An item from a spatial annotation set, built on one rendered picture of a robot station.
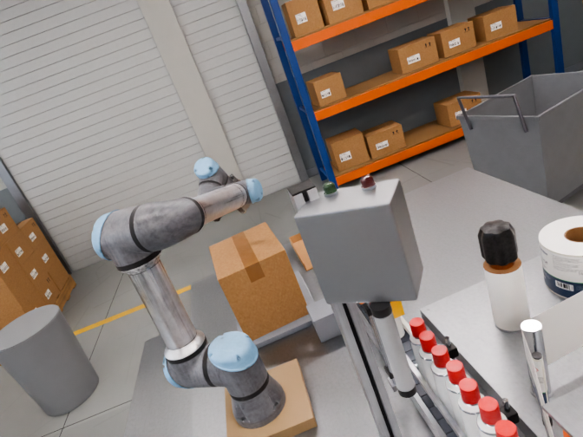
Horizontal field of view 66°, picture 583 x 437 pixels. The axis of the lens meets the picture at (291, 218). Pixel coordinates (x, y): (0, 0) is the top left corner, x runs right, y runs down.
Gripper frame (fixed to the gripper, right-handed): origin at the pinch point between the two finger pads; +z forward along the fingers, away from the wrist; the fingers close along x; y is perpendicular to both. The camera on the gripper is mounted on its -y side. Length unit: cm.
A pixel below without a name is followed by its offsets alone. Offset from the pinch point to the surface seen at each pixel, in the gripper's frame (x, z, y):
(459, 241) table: -61, 25, 52
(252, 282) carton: -31.2, -12.8, -13.1
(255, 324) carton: -38.7, -2.3, -23.0
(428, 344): -86, -44, 11
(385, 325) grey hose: -81, -66, 7
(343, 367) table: -71, -10, -9
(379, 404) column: -87, -37, -5
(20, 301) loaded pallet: 187, 146, -198
